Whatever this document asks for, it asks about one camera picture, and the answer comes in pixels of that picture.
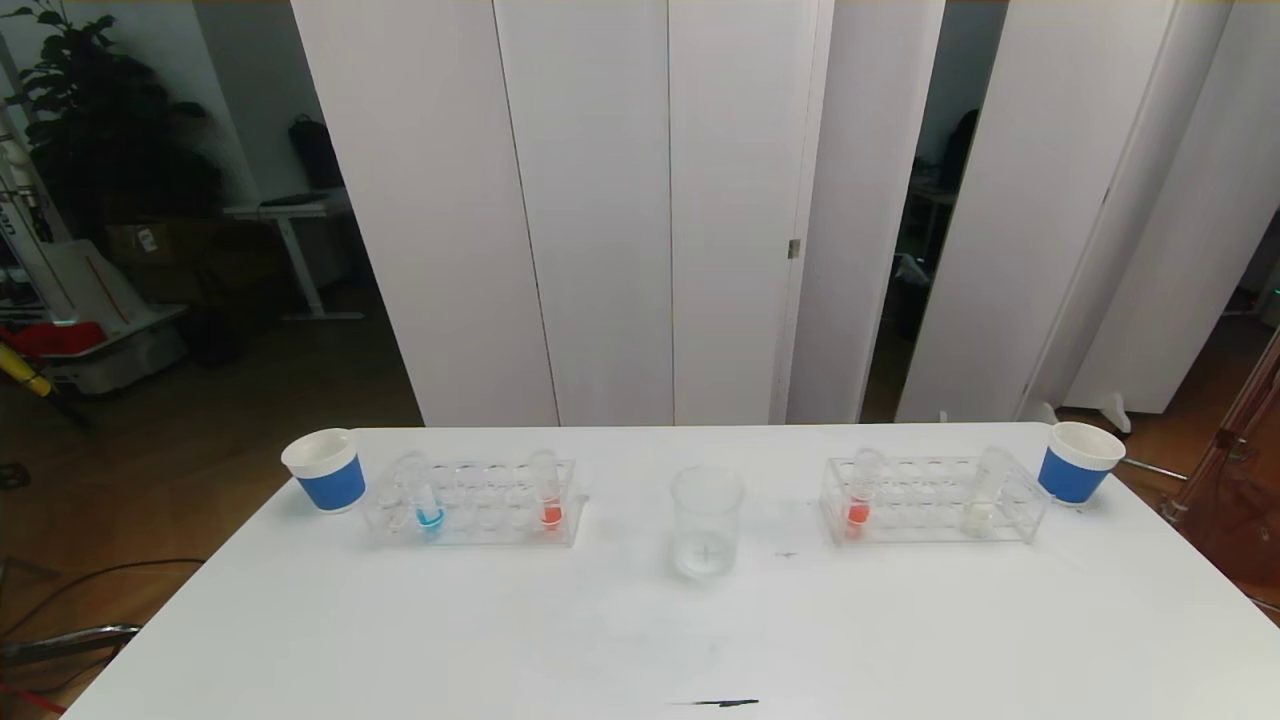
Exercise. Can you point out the test tube with blue pigment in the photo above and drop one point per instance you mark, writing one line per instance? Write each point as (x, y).
(430, 518)

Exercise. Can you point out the test tube with red pigment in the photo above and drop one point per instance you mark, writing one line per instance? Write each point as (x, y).
(551, 515)
(857, 515)

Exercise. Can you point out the clear acrylic test tube rack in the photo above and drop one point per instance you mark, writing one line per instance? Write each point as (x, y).
(925, 500)
(490, 487)

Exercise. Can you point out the clear plastic beaker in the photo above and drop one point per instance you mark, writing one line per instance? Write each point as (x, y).
(708, 555)

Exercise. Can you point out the test tube with pale yellow pigment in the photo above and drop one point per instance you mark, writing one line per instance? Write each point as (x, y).
(980, 515)

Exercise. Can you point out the white partition panel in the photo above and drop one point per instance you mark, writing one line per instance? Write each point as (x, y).
(1210, 250)
(1030, 200)
(735, 200)
(1128, 200)
(860, 200)
(600, 200)
(420, 200)

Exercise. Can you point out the paper cup with blue band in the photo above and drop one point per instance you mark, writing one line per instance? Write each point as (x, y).
(1070, 476)
(330, 482)

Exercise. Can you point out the white standing desk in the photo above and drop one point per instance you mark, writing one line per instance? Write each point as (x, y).
(290, 210)

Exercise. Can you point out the black backpack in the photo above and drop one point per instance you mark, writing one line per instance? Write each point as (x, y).
(315, 155)

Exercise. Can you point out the white partition foot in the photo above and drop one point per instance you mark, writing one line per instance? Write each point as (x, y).
(1108, 408)

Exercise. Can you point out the brown cardboard box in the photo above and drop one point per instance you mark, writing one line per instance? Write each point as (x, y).
(150, 245)

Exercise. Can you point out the grey metal rod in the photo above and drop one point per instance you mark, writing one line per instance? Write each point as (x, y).
(1155, 468)

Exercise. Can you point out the white machine base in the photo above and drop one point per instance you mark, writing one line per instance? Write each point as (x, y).
(110, 300)

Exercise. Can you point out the dark green potted plant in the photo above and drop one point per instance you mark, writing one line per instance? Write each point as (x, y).
(90, 120)

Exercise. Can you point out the yellow tool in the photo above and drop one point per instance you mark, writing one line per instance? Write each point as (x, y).
(25, 372)

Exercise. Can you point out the brown metal stand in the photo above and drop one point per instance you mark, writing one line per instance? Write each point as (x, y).
(1240, 530)

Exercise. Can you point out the metal chair leg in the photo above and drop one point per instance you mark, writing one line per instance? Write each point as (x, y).
(80, 640)

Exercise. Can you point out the white machine column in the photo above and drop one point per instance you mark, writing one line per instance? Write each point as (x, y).
(25, 220)

